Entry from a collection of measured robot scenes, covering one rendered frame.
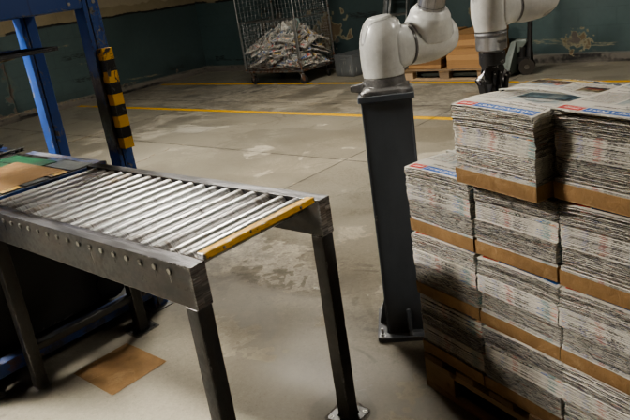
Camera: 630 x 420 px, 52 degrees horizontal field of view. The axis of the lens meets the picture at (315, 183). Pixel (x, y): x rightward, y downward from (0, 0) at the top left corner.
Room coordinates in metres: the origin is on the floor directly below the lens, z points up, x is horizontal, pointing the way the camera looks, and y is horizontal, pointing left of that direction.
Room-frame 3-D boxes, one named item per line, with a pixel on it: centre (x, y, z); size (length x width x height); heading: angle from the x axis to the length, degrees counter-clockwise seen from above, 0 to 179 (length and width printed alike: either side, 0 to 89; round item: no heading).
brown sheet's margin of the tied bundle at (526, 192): (1.63, -0.53, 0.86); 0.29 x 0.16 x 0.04; 28
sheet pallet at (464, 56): (8.32, -2.07, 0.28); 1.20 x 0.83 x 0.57; 47
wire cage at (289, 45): (10.07, 0.12, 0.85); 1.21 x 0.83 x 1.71; 47
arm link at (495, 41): (1.87, -0.56, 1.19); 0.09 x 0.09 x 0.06
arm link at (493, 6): (1.88, -0.58, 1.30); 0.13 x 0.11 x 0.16; 112
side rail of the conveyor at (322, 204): (2.31, 0.47, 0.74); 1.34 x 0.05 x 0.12; 47
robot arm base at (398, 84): (2.40, -0.29, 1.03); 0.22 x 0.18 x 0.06; 81
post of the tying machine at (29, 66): (3.34, 1.31, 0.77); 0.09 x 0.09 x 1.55; 47
